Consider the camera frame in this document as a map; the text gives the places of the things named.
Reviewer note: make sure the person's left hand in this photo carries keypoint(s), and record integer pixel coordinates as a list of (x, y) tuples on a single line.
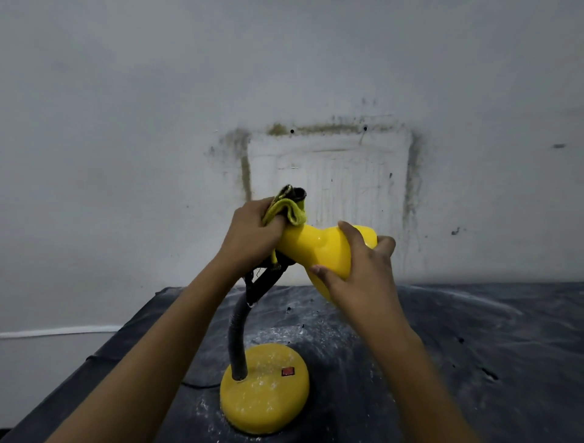
[(248, 242)]

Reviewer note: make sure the person's right hand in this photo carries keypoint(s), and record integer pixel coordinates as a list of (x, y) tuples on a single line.
[(365, 283)]

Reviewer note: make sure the yellow and black cleaning cloth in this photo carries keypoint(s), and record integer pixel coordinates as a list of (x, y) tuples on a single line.
[(287, 207)]

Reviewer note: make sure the yellow table lamp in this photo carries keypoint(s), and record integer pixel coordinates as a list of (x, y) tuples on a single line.
[(264, 397)]

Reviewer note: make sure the person's right forearm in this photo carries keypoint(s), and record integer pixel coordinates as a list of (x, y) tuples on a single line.
[(415, 392)]

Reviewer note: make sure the person's left forearm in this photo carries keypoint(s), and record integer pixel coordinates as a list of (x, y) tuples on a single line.
[(146, 360)]

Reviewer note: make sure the black table cover sheet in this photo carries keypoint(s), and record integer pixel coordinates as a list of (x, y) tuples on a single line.
[(479, 365)]

